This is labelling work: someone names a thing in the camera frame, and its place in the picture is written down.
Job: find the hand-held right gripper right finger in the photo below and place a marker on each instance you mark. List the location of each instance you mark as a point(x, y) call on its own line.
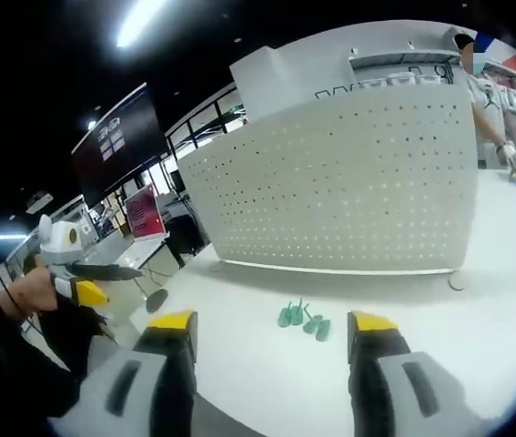
point(389, 391)

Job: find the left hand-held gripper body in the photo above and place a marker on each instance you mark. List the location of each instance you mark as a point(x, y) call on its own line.
point(59, 243)

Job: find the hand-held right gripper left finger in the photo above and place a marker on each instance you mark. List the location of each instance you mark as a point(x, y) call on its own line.
point(148, 391)

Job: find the green hook assembly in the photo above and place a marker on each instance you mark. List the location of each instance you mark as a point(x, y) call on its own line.
point(290, 314)
point(317, 327)

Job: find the white perforated mounting plate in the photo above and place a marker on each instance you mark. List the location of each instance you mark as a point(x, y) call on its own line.
point(330, 182)

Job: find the person's left hand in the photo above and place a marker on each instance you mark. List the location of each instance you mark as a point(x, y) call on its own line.
point(30, 293)

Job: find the white desk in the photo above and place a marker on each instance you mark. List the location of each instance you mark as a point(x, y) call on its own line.
point(146, 255)

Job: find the round black disc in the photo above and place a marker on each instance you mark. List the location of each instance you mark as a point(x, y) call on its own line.
point(157, 300)

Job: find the red standing sign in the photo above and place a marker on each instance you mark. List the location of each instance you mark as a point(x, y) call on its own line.
point(144, 214)

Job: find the black office chair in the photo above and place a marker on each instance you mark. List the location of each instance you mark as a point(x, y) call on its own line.
point(187, 241)

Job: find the ceiling strip light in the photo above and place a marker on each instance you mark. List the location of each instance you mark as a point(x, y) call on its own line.
point(141, 23)

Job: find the white cabinet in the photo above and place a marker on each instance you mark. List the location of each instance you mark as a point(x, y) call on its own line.
point(294, 68)

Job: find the large dark wall screen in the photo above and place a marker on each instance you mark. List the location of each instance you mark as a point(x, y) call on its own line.
point(116, 141)

